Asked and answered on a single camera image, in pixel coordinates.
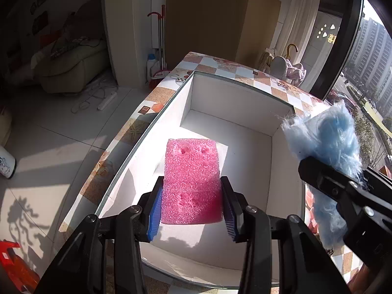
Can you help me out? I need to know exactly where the white cable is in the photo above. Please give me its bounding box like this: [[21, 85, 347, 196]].
[[71, 76, 117, 114]]

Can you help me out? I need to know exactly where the black window frame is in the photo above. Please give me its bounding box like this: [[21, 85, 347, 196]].
[[309, 0, 365, 101]]

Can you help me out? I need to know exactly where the white cardboard box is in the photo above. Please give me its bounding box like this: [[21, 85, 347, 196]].
[[95, 70, 307, 290]]

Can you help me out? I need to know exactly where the red plastic stool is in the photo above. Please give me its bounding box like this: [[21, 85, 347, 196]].
[[0, 241, 40, 293]]

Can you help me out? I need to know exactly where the pink towel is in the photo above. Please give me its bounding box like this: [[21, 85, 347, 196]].
[[285, 62, 307, 87]]

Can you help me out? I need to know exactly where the white detergent bottle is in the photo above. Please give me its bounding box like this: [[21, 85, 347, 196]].
[[146, 53, 161, 82]]

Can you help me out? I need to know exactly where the yellow umbrella handle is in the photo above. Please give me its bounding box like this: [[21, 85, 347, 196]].
[[283, 44, 299, 59]]

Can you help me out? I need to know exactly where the light blue fluffy cloth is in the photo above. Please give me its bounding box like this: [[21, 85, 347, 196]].
[[281, 99, 363, 250]]

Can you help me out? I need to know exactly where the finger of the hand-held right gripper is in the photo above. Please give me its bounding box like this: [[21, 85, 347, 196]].
[[364, 167, 392, 201], [298, 156, 392, 252]]

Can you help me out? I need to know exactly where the white power strip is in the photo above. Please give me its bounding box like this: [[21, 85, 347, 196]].
[[97, 91, 118, 111]]

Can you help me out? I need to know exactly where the red broom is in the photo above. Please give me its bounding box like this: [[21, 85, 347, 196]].
[[152, 4, 171, 78]]

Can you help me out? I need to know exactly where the pink foam sponge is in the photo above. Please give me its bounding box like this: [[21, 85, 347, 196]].
[[161, 138, 224, 225]]

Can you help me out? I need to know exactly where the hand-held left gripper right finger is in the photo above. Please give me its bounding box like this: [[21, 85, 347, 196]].
[[220, 176, 350, 294]]

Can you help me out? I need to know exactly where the white printed bin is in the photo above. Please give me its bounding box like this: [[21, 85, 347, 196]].
[[0, 144, 16, 179]]

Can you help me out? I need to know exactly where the brown cardboard sheet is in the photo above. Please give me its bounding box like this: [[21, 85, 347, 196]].
[[165, 0, 282, 68]]

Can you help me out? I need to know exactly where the cream sofa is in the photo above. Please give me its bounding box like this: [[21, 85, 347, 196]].
[[31, 40, 109, 94]]

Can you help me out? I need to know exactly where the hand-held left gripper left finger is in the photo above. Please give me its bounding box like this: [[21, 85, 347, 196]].
[[34, 176, 164, 294]]

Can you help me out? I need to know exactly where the red hook-handled mop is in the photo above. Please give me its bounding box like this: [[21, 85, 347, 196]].
[[147, 12, 163, 68]]

